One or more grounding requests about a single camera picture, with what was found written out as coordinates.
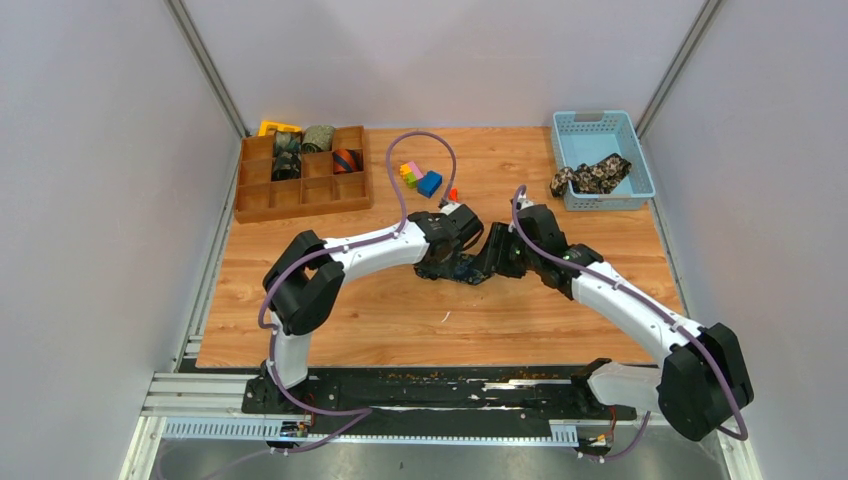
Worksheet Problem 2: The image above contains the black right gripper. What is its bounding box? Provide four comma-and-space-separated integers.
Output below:
471, 223, 541, 279

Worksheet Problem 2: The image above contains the blue patterned necktie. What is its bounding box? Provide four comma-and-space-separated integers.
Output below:
413, 253, 493, 285

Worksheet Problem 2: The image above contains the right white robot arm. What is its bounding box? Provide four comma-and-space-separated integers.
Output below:
479, 200, 754, 441

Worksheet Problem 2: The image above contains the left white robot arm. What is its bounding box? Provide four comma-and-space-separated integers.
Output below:
258, 204, 484, 413

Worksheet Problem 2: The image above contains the blue toy block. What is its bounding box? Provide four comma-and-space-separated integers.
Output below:
417, 171, 443, 198

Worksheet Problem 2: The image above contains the green toy block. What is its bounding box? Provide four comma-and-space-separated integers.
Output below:
403, 172, 418, 189

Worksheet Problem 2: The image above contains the pink toy block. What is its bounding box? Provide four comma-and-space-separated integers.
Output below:
406, 161, 423, 180

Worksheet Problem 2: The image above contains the brown floral necktie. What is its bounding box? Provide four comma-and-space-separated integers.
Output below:
549, 153, 632, 198

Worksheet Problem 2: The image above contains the rolled orange striped tie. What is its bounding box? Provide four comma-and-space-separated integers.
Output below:
331, 148, 363, 175

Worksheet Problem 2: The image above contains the wooden compartment tray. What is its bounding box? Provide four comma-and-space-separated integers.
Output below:
234, 125, 374, 224

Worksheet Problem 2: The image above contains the light blue plastic basket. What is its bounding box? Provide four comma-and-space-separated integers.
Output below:
551, 110, 656, 212

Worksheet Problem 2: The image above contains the rolled olive tie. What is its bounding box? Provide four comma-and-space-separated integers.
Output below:
300, 124, 336, 153

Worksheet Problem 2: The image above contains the rolled camouflage tie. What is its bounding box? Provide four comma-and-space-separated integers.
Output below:
271, 152, 302, 182

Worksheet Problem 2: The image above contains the rolled dark green tie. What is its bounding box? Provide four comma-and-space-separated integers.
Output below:
273, 131, 302, 156

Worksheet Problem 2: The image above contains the yellow plastic object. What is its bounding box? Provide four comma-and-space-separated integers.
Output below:
257, 120, 302, 136

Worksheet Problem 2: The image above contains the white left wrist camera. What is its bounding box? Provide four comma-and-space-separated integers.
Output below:
439, 201, 463, 215

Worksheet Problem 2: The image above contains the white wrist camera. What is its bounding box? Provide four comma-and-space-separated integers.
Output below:
439, 201, 463, 215
513, 196, 535, 211

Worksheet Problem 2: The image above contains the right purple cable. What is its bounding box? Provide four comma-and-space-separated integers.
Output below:
510, 184, 750, 443

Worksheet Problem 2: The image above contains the purple cable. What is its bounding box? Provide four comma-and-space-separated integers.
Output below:
256, 130, 460, 419
510, 184, 750, 443

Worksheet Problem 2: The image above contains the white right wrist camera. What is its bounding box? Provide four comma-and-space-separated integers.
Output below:
513, 196, 535, 211

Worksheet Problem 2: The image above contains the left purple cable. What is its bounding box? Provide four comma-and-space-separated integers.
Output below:
256, 130, 460, 419

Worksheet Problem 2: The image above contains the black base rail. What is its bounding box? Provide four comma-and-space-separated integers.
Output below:
241, 364, 654, 439

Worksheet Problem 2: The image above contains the white slotted cable duct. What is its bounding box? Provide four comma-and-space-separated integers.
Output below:
161, 417, 579, 448

